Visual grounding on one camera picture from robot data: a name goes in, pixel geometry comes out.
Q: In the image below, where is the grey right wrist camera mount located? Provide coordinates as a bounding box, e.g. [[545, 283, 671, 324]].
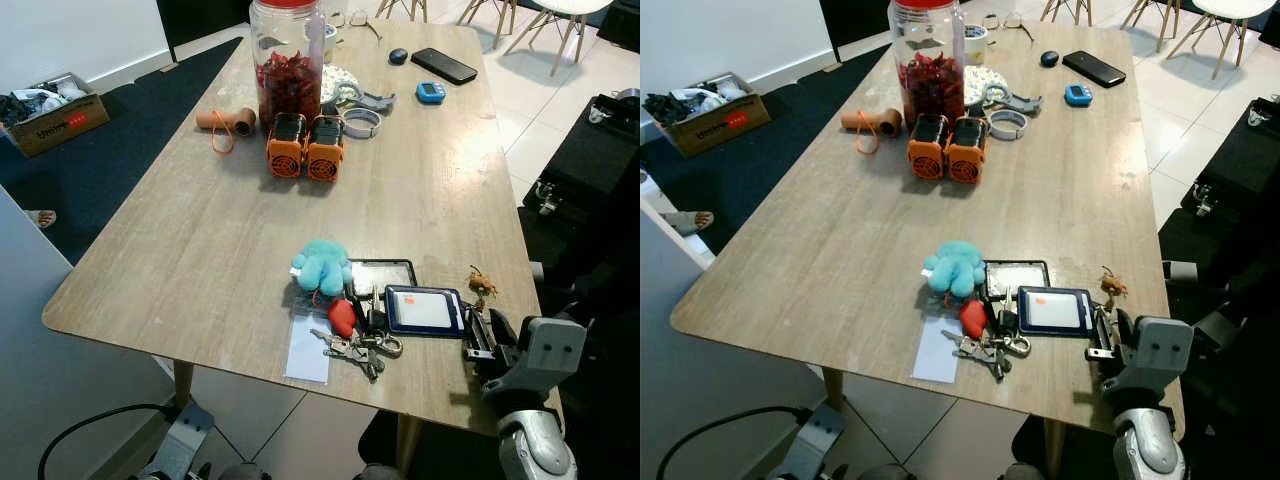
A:
[[483, 317, 588, 402], [1103, 317, 1194, 402]]

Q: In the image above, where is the white paper card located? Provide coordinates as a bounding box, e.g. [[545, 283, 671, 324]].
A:
[[284, 312, 333, 385], [912, 315, 963, 385]]

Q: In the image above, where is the black smartphone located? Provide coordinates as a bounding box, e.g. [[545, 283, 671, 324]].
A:
[[411, 47, 479, 86], [1062, 50, 1127, 89]]

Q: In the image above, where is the teal plush keychain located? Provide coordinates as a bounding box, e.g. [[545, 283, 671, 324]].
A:
[[290, 239, 353, 298], [922, 240, 987, 298]]

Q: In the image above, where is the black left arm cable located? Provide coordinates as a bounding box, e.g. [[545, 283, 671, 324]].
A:
[[38, 403, 183, 480], [655, 405, 811, 480]]

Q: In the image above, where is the silver key bunch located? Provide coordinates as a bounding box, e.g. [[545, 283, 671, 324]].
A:
[[940, 328, 1032, 383], [310, 328, 404, 383]]

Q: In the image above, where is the small brown figurine keychain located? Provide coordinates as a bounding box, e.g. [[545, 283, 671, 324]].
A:
[[466, 266, 499, 312], [1100, 266, 1130, 312]]

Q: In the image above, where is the patterned round plate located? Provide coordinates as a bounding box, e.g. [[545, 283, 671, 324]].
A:
[[320, 65, 362, 106], [962, 66, 1009, 107]]

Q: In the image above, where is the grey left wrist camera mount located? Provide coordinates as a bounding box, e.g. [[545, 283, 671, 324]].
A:
[[150, 400, 216, 479], [785, 403, 847, 480]]

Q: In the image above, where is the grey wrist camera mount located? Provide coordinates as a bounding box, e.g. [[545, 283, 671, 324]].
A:
[[150, 400, 216, 479], [1103, 317, 1194, 402], [785, 403, 847, 480], [483, 317, 588, 402]]

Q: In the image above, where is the glass jar red lid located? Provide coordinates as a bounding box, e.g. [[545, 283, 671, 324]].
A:
[[889, 0, 967, 126], [249, 0, 326, 126]]

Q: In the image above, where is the grey metal tool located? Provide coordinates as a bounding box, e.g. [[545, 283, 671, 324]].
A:
[[983, 85, 1043, 113], [335, 82, 396, 111]]

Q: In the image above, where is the light wooden table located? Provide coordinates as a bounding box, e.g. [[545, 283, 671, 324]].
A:
[[670, 22, 1186, 476], [42, 22, 563, 476]]

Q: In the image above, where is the orange black battery device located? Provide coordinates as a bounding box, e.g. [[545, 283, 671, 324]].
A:
[[267, 113, 308, 180], [907, 113, 949, 182], [945, 117, 987, 186], [305, 116, 346, 183]]

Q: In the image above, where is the brown cardboard box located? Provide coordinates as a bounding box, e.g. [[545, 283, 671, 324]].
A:
[[645, 72, 773, 158], [0, 72, 111, 158]]

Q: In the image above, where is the white-seat wooden-legged chair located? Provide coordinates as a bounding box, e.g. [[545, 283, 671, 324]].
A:
[[500, 0, 614, 79], [1165, 0, 1264, 81]]

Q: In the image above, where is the dark blue rug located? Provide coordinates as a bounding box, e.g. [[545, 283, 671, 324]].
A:
[[640, 45, 892, 263], [0, 38, 247, 266]]

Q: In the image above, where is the red keychain fob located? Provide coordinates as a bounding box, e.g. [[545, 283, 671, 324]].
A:
[[328, 297, 358, 340], [960, 298, 989, 341]]

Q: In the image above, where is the white tape ring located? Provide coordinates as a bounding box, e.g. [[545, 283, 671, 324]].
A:
[[987, 109, 1029, 141], [342, 107, 384, 139]]

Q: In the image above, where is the orange rubber band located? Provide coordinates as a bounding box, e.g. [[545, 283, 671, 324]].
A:
[[209, 110, 237, 155], [853, 112, 882, 157]]

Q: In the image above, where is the brown cardboard tube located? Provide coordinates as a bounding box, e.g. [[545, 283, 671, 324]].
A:
[[841, 107, 903, 137], [196, 107, 258, 137]]

